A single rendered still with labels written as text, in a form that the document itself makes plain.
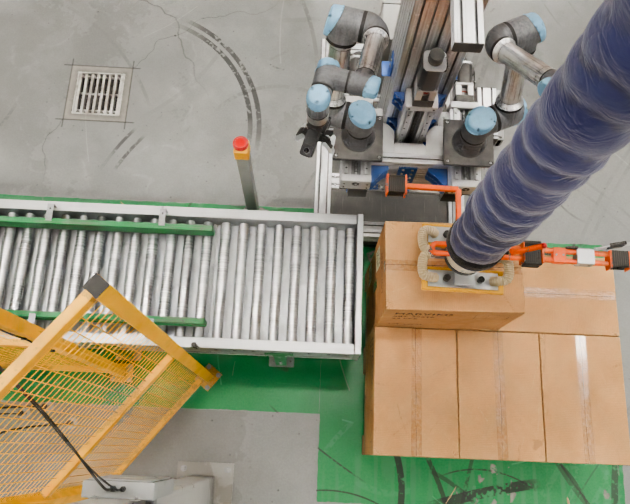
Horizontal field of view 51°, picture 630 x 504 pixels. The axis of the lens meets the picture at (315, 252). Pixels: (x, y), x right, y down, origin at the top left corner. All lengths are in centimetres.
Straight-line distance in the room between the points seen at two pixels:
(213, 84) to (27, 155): 121
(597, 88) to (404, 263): 160
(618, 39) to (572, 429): 231
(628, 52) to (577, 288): 225
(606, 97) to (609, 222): 289
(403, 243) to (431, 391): 74
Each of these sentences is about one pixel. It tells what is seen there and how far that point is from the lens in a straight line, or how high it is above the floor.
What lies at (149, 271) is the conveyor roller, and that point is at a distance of 333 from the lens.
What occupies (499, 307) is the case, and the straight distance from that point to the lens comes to 293.
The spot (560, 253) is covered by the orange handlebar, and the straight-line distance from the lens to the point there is 280.
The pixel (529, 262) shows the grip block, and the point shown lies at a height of 121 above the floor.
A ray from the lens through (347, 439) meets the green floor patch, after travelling 370.
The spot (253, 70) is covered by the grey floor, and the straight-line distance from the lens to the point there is 437.
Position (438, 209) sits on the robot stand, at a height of 21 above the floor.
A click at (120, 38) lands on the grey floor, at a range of 463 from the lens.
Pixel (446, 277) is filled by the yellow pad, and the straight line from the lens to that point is 274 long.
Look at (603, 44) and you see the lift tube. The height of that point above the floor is 262.
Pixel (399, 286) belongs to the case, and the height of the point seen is 94.
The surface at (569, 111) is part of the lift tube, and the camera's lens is 157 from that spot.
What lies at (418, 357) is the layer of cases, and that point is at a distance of 322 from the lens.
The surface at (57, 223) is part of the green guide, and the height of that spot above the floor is 64.
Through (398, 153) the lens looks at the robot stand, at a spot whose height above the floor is 95.
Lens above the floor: 369
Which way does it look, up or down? 73 degrees down
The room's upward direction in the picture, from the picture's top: 5 degrees clockwise
